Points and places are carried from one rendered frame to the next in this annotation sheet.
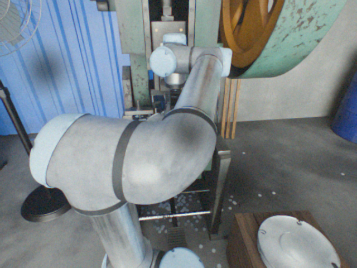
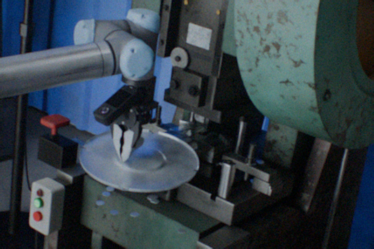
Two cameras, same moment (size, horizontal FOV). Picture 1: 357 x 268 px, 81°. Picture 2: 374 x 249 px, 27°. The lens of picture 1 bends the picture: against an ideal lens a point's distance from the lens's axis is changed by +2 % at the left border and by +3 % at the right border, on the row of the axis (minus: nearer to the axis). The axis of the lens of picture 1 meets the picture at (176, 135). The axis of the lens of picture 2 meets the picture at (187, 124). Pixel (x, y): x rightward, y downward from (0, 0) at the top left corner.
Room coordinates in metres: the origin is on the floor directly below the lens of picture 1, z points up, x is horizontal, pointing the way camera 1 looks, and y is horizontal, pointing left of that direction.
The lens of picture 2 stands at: (-0.46, -1.23, 1.54)
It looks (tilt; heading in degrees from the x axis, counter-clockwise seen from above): 21 degrees down; 42
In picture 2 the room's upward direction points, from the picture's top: 9 degrees clockwise
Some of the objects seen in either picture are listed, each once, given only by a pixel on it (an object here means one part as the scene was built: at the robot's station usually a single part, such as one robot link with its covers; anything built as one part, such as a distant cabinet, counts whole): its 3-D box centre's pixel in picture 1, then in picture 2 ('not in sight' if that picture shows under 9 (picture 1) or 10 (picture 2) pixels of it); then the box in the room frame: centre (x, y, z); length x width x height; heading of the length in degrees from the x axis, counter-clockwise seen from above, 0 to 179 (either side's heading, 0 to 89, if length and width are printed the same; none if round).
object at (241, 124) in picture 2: not in sight; (241, 130); (1.10, -0.03, 0.81); 0.02 x 0.02 x 0.14; 7
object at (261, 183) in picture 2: not in sight; (252, 163); (1.05, -0.13, 0.76); 0.17 x 0.06 x 0.10; 97
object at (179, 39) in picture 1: (174, 52); (140, 35); (0.72, 0.01, 1.09); 0.09 x 0.08 x 0.11; 166
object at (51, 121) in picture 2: not in sight; (54, 131); (0.76, 0.34, 0.72); 0.07 x 0.06 x 0.08; 7
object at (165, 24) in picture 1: (168, 54); (207, 44); (0.99, 0.04, 1.04); 0.17 x 0.15 x 0.30; 7
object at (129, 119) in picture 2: (174, 97); (135, 100); (0.73, 0.01, 0.94); 0.09 x 0.08 x 0.12; 7
